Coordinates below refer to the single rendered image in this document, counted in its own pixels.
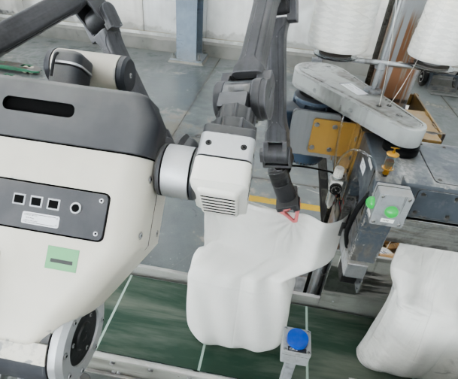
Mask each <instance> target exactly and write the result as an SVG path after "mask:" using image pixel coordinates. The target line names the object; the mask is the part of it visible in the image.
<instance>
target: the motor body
mask: <svg viewBox="0 0 458 379"><path fill-rule="evenodd" d="M293 101H294V102H295V103H296V104H297V105H298V106H299V107H300V108H302V109H308V110H315V111H325V112H331V113H335V112H336V111H335V110H333V109H332V108H330V107H328V106H327V105H325V104H324V103H322V102H319V101H318V100H314V99H309V98H307V97H304V96H303V95H302V94H301V93H300V92H299V89H297V90H296V91H295V93H294V96H293ZM293 155H294V160H293V162H294V163H296V164H299V165H316V164H317V163H318V162H320V161H321V160H322V159H323V157H317V156H307V155H302V154H296V153H293Z"/></svg>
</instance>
